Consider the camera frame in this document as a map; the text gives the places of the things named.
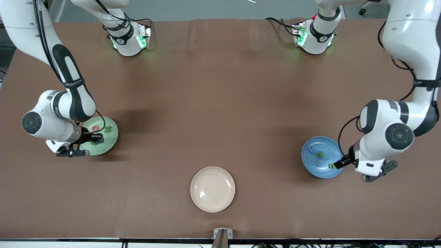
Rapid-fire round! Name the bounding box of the white table edge rail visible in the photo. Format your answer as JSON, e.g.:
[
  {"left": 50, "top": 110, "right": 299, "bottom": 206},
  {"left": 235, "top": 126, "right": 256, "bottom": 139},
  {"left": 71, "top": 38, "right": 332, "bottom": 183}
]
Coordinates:
[{"left": 0, "top": 238, "right": 441, "bottom": 248}]

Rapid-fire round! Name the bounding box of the beige plate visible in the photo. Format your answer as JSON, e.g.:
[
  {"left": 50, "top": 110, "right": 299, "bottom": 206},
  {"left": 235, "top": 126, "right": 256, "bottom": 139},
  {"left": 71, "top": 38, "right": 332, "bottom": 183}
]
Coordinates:
[{"left": 190, "top": 166, "right": 236, "bottom": 213}]

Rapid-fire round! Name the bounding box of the metal camera pole bracket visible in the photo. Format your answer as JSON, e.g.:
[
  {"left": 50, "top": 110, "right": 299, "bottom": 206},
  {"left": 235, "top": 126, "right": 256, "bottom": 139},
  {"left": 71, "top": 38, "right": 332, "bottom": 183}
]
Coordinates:
[{"left": 213, "top": 228, "right": 233, "bottom": 248}]

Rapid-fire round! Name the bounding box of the brown table mat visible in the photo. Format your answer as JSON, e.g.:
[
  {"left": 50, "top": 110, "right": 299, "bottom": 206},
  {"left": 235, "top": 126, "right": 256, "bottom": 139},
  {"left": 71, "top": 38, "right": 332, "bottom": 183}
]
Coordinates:
[{"left": 0, "top": 18, "right": 441, "bottom": 240}]

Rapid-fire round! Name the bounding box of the black base power cable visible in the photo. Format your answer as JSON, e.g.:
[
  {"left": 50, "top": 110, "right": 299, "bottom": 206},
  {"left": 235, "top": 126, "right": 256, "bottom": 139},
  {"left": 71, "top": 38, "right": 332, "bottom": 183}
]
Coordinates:
[
  {"left": 265, "top": 17, "right": 298, "bottom": 37},
  {"left": 121, "top": 14, "right": 154, "bottom": 37}
]

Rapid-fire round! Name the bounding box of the light green plate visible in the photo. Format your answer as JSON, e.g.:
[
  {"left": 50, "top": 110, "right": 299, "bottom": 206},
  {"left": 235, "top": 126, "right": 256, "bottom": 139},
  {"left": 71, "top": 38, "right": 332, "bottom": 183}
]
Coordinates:
[{"left": 79, "top": 116, "right": 119, "bottom": 156}]

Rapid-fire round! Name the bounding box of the blue plate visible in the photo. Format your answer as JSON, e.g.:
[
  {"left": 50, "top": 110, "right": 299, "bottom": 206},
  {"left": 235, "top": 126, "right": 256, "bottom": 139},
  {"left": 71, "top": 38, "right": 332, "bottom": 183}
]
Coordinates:
[{"left": 301, "top": 136, "right": 345, "bottom": 179}]

